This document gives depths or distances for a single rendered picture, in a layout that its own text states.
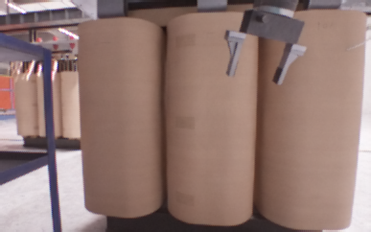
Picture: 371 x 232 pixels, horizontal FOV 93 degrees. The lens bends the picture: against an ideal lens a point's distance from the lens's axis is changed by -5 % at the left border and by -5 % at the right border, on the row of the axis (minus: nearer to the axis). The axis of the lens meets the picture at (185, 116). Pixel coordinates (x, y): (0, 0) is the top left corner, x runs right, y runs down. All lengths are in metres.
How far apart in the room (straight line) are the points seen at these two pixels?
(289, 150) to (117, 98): 0.74
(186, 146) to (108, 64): 0.47
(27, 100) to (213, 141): 3.19
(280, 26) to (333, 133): 0.53
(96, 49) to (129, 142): 0.42
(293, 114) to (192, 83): 0.42
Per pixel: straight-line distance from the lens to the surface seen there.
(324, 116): 0.87
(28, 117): 3.62
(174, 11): 0.99
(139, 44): 0.86
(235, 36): 0.46
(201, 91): 0.75
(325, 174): 0.93
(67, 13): 11.81
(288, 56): 0.53
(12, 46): 0.72
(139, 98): 0.82
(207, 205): 0.86
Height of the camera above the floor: 0.73
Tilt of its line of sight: 4 degrees down
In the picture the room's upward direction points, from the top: straight up
